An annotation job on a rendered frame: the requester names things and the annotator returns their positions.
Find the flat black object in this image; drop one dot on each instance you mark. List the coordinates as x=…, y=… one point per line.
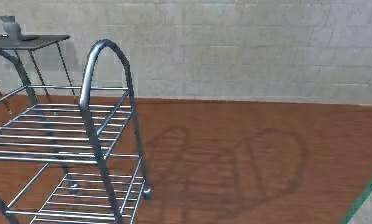
x=30, y=38

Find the green-edged grey rug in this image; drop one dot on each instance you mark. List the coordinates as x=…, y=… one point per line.
x=365, y=206

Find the dark grey side table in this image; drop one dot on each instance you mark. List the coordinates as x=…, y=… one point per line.
x=34, y=41

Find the grey vase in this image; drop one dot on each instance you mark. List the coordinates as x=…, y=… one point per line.
x=12, y=29

